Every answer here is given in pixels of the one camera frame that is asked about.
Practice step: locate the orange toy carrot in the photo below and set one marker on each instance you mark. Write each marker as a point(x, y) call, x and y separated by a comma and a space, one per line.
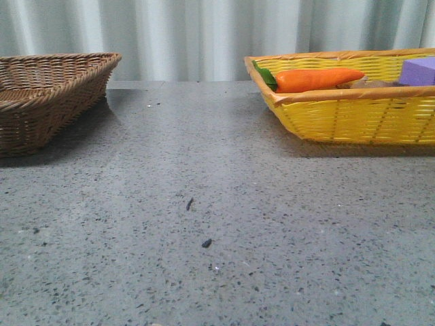
point(302, 80)

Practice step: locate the purple foam block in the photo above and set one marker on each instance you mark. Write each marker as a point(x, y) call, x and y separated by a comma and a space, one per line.
point(418, 72)

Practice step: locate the white curtain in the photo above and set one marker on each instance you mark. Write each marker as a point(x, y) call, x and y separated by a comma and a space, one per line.
point(179, 41)

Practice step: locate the yellow woven basket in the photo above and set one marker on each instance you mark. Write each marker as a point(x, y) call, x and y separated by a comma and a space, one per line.
point(390, 116)

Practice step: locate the brown wicker basket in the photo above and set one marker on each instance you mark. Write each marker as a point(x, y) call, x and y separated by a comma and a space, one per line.
point(41, 94)

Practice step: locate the brown dried root piece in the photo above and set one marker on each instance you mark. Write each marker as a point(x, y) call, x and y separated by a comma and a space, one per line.
point(365, 82)

